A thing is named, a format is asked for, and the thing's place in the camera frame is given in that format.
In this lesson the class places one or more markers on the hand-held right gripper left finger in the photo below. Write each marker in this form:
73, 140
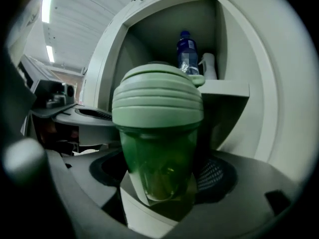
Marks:
82, 173

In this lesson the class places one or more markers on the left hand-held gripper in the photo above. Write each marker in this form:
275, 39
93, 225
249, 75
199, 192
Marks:
49, 93

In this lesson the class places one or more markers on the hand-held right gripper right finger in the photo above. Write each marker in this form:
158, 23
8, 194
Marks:
249, 183

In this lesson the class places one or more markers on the green cup with lid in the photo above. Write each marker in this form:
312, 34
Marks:
157, 103

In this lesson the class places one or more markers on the grey metal locker cabinet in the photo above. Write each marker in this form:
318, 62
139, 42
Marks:
109, 58

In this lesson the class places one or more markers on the clear water bottle blue label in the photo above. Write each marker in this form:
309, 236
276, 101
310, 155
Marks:
187, 48

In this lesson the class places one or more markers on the long ceiling light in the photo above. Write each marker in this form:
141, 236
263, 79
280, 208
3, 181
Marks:
50, 53
48, 6

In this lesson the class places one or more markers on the person's white shirt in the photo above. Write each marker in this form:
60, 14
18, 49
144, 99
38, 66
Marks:
22, 34

